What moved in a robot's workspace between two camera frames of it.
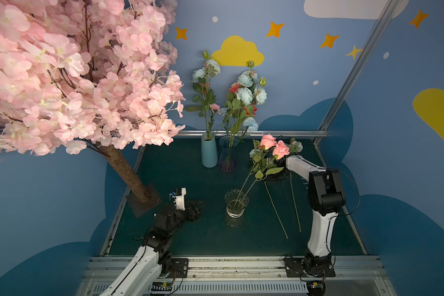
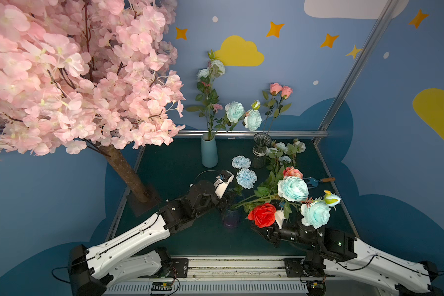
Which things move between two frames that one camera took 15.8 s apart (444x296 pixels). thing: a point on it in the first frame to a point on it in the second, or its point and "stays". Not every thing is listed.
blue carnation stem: [254, 153] to [283, 160]
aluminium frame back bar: [251, 133] stays
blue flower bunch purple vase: [244, 95] to [287, 191]
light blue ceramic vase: [209, 151] stays
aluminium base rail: [242, 275] stays
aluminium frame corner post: [386, 13] stays
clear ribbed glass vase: [236, 200] to [262, 141]
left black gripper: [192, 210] to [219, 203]
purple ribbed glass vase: [227, 158] to [230, 218]
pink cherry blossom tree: [63, 76] stays
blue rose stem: [295, 147] stays
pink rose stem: [266, 154] to [279, 93]
